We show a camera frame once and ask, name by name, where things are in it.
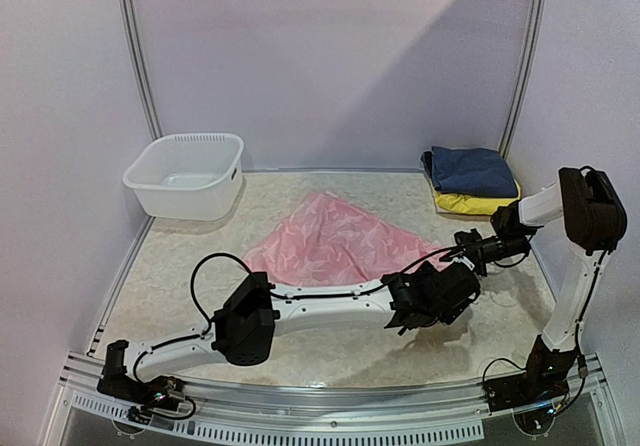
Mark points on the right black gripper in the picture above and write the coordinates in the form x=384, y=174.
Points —
x=480, y=252

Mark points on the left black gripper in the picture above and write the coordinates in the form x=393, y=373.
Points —
x=452, y=315

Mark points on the navy blue tank top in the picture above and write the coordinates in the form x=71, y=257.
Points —
x=477, y=172

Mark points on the pink garment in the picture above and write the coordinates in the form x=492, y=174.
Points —
x=328, y=241

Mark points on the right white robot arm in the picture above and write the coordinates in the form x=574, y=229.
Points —
x=594, y=223

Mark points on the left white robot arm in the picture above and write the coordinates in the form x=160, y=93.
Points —
x=242, y=332

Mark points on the white plastic laundry basket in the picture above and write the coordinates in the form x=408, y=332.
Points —
x=194, y=177

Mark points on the folded yellow shirt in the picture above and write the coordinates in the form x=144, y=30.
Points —
x=471, y=205

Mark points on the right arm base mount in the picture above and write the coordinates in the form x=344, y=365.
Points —
x=543, y=378

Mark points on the right aluminium frame post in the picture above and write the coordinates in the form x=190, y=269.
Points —
x=526, y=61

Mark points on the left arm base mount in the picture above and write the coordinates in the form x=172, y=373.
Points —
x=163, y=396

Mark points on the aluminium front rail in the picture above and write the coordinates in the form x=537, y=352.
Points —
x=235, y=414

